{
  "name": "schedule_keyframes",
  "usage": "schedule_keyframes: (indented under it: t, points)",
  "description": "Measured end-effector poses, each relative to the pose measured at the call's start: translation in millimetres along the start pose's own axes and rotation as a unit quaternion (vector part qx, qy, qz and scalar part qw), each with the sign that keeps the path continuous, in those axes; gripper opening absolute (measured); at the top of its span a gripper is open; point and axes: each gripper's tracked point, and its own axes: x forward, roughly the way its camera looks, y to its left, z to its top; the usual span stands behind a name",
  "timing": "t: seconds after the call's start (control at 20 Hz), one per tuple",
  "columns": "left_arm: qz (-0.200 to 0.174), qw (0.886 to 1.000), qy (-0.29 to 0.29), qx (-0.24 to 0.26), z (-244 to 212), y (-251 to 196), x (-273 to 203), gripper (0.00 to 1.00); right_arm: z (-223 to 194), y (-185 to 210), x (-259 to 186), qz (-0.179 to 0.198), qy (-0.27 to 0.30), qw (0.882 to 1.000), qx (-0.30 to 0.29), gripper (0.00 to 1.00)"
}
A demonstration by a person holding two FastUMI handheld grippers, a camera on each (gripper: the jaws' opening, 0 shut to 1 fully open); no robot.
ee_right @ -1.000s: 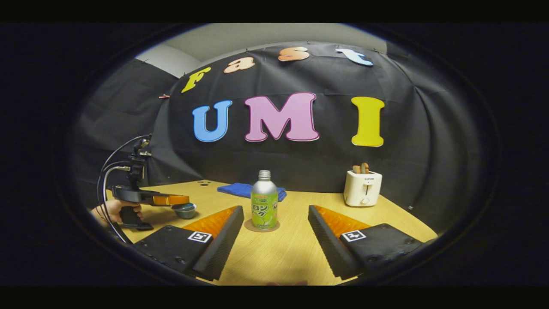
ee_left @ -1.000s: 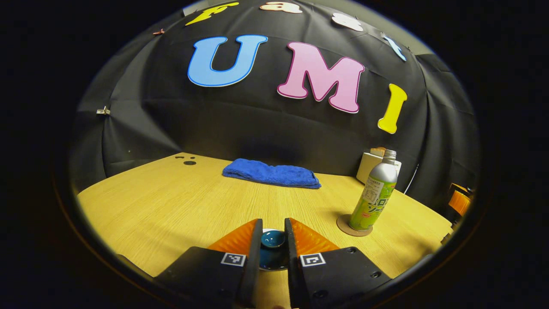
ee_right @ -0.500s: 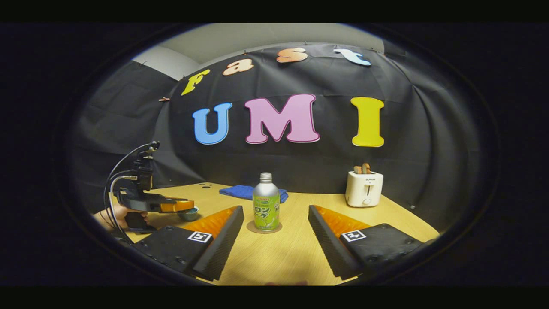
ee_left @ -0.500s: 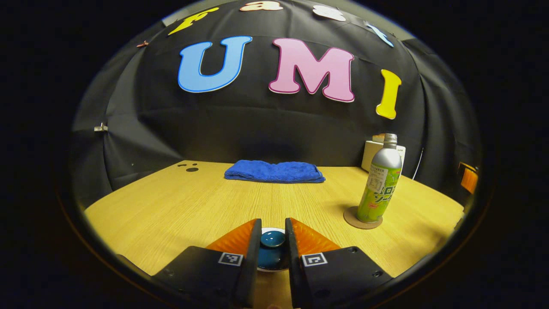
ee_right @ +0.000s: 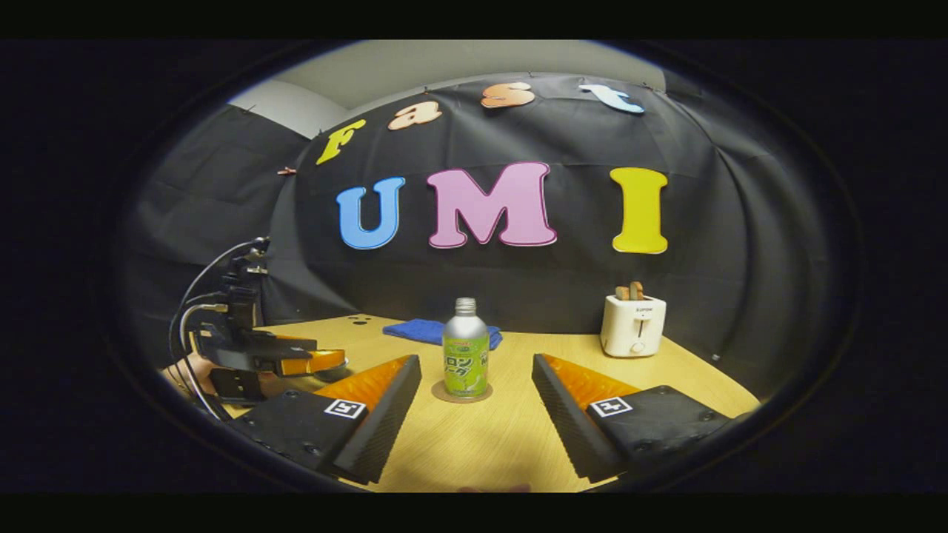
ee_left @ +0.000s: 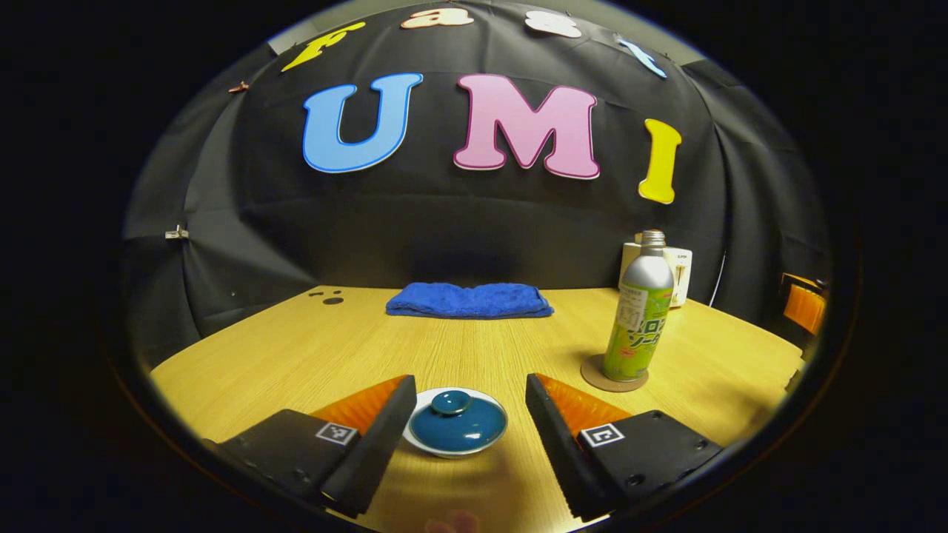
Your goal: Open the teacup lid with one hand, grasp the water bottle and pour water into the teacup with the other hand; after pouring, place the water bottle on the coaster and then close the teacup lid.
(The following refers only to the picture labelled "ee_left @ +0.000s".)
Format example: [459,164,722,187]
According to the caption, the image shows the white teacup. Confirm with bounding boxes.
[402,387,510,460]

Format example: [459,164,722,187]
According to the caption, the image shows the silver water bottle green label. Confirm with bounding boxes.
[602,229,675,383]

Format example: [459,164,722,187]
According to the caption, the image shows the round brown coaster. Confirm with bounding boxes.
[580,353,650,393]

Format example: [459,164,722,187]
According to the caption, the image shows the black backdrop cloth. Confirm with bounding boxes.
[122,0,834,371]

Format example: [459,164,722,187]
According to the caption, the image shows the white toaster cable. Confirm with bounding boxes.
[707,250,728,308]

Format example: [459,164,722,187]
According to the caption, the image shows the white toaster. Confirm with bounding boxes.
[619,234,694,309]

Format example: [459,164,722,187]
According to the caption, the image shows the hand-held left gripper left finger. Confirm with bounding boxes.
[201,375,418,518]

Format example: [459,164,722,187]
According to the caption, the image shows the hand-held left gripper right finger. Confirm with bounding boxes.
[525,373,725,521]

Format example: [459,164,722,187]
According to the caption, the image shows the blue towel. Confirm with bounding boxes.
[385,282,555,321]

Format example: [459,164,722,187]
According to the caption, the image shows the blue teacup lid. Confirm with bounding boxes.
[409,389,509,453]

